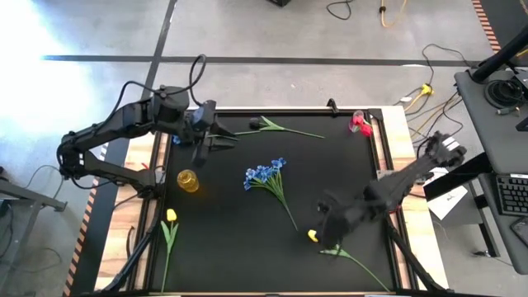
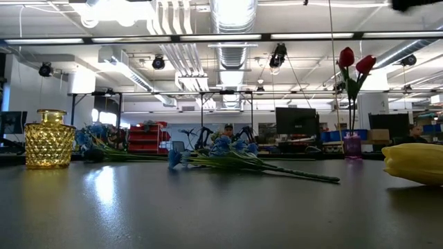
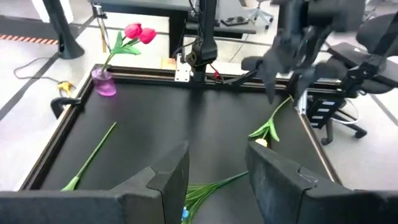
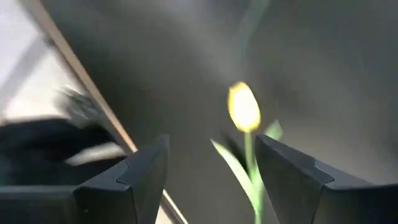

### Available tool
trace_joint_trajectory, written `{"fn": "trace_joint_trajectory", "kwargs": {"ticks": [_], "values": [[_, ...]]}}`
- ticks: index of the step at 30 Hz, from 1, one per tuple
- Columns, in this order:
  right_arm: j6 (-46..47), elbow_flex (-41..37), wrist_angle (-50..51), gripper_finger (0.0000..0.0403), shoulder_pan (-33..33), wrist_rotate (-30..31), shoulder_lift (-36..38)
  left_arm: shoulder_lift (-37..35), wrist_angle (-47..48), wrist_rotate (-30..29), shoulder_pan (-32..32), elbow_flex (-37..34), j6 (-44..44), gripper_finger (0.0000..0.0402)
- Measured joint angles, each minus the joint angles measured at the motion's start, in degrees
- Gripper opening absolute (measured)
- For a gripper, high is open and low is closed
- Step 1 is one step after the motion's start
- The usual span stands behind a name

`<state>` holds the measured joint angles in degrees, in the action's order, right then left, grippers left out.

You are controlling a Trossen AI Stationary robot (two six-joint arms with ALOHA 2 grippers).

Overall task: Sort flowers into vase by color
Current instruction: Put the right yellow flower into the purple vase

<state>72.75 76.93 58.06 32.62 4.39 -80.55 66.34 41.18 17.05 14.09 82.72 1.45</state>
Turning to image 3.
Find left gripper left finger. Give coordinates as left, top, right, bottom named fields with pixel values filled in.
left=110, top=139, right=191, bottom=224

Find black table clamp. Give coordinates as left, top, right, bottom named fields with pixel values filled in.
left=50, top=96, right=82, bottom=119

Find red artificial tulip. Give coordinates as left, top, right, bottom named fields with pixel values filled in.
left=101, top=22, right=144, bottom=74
left=123, top=27, right=158, bottom=57

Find yellow extension cable plug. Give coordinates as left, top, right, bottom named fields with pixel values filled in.
left=57, top=80, right=75, bottom=97

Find yellow artificial tulip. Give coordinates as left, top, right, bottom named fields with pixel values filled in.
left=248, top=95, right=295, bottom=149

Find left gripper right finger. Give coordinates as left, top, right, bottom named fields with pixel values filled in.
left=244, top=140, right=354, bottom=224

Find black office chair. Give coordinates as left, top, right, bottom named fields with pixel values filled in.
left=241, top=12, right=398, bottom=147

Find blue artificial flower bunch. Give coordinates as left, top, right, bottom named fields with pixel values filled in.
left=180, top=170, right=249, bottom=224

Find purple glass vase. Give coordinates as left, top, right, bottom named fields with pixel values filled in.
left=91, top=67, right=118, bottom=97

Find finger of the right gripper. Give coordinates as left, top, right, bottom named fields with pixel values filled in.
left=257, top=46, right=282, bottom=105
left=292, top=67, right=317, bottom=105

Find white chair base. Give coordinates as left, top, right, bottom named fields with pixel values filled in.
left=247, top=0, right=274, bottom=26

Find black aluminium table frame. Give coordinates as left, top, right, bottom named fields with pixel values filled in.
left=18, top=63, right=343, bottom=192

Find black stand pole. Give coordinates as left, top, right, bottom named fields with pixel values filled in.
left=42, top=0, right=85, bottom=60

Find green flower stem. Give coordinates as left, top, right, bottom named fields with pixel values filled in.
left=60, top=121, right=118, bottom=192

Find thin metal rod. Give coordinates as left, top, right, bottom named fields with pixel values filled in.
left=92, top=3, right=110, bottom=53

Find black box white labels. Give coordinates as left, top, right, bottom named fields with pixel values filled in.
left=306, top=93, right=341, bottom=129

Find silver metal bracket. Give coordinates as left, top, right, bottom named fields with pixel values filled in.
left=174, top=52, right=192, bottom=83

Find black floor mat striped edge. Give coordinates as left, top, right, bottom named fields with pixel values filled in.
left=0, top=14, right=60, bottom=45

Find black floor cable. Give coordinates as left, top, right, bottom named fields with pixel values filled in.
left=12, top=56, right=63, bottom=83

